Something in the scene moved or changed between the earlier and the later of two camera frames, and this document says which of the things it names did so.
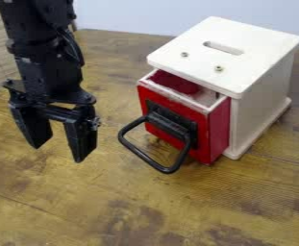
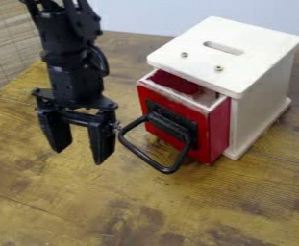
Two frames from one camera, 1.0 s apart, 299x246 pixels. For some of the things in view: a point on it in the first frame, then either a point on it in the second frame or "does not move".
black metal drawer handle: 182,128 does not move
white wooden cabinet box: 242,61 does not move
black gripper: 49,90 -> 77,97
